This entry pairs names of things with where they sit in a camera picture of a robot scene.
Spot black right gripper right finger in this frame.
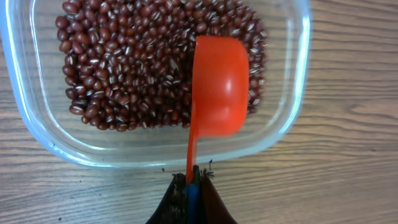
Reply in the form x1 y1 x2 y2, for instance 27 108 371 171
198 169 237 224

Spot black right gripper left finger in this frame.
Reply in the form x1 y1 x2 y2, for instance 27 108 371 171
146 174 195 224

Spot red plastic measuring scoop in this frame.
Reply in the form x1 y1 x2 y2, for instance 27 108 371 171
186 35 249 183

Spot red beans in container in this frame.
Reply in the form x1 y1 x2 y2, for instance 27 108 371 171
55 0 267 132

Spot clear plastic bean container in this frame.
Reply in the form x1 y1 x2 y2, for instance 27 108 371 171
1 0 311 169

